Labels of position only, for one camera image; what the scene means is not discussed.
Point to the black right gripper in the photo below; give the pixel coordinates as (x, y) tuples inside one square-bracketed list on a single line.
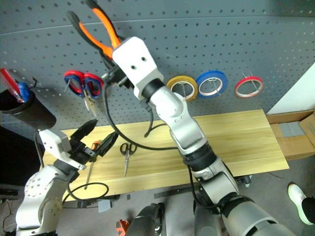
[(116, 76)]

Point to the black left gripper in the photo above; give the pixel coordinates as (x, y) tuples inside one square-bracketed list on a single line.
[(80, 153)]

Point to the orange and black pliers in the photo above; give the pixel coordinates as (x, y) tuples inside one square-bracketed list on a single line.
[(108, 27)]

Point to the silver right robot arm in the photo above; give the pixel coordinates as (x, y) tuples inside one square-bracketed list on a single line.
[(187, 127)]

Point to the yellow tape roll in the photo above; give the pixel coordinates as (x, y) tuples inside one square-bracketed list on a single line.
[(172, 81)]

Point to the black pegboard hook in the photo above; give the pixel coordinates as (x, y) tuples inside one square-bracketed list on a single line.
[(35, 81)]

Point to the grey pegboard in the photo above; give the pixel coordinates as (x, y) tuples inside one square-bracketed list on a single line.
[(197, 44)]

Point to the blue tape roll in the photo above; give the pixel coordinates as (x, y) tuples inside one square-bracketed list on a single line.
[(204, 75)]

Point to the red tape roll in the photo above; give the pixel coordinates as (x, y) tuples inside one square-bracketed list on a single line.
[(238, 86)]

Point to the black scissors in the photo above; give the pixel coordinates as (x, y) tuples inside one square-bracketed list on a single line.
[(126, 159)]

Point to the red and blue scissors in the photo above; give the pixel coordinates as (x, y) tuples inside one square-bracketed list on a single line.
[(86, 96)]

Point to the black cylindrical tool holder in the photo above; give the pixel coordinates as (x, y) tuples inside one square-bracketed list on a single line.
[(32, 113)]

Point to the small grey block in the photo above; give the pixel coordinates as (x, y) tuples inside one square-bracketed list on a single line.
[(104, 206)]

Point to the orange and black object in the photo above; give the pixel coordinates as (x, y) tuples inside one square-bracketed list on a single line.
[(121, 227)]

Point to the dark rounded shape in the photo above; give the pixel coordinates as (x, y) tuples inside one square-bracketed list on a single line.
[(145, 221)]

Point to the brown cardboard box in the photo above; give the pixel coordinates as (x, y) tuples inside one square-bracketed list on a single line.
[(292, 147)]

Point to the white shoe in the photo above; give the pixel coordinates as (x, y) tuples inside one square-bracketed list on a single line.
[(296, 196)]

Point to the black trouser leg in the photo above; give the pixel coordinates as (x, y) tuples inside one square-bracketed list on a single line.
[(309, 209)]

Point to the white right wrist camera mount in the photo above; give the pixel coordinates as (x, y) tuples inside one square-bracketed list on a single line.
[(134, 61)]

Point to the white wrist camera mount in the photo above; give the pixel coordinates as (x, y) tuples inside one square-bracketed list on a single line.
[(53, 141), (134, 61)]

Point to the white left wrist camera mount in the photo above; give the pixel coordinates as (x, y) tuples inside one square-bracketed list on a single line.
[(53, 141)]

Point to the black metal table frame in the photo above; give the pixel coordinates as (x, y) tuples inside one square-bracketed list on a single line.
[(172, 191)]

